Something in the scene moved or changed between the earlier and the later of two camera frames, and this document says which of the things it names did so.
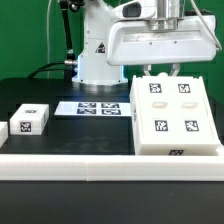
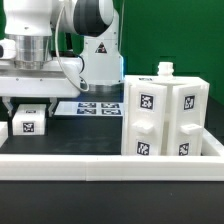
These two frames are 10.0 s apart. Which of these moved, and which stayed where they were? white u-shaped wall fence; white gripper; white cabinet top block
Moved: white gripper
Stayed: white cabinet top block; white u-shaped wall fence
